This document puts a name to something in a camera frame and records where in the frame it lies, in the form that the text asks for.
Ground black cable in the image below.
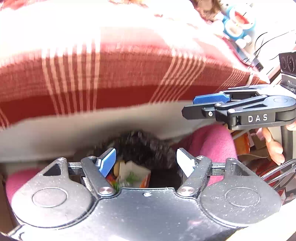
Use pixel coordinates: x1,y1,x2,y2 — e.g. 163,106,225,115
253,29,296,62

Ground black plug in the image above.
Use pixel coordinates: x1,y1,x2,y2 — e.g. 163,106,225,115
251,56,264,71

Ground person's pink trousers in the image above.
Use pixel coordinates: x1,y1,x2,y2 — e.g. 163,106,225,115
6,124,238,204

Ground white and orange carton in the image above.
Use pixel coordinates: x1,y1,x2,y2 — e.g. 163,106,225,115
117,160,152,188

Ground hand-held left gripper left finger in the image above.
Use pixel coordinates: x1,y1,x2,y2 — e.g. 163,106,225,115
43,148,117,198

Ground trash bin with black bag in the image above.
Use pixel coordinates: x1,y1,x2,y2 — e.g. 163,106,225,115
76,131,184,191

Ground braided grey cable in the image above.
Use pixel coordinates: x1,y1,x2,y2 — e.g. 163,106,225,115
260,159,296,189

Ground person's right hand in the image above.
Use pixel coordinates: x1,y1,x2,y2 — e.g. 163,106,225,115
262,122,296,165

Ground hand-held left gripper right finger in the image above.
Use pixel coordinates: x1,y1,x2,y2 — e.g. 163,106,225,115
176,148,251,198

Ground red plaid blanket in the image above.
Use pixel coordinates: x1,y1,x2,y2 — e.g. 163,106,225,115
0,0,271,130

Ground orange cardboard box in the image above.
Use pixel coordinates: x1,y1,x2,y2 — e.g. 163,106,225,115
233,133,251,156

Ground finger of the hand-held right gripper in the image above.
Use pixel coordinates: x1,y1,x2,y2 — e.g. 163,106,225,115
181,95,269,120
193,84,272,105

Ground white bed sheet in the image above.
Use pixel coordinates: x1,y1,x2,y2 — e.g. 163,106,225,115
0,102,222,163

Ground blue cat plush toy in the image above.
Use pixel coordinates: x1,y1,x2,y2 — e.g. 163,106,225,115
213,3,257,48

